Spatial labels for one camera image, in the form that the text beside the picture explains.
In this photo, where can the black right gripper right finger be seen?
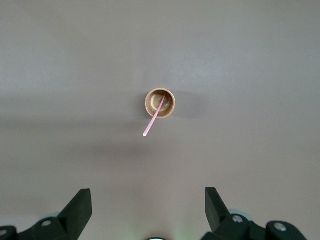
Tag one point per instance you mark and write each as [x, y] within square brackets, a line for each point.
[215, 215]

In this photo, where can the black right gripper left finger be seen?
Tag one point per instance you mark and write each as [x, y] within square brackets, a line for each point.
[75, 215]

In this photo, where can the pink chopstick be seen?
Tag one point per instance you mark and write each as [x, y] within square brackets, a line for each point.
[150, 125]

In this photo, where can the brown cylindrical cup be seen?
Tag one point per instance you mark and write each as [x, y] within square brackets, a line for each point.
[155, 100]

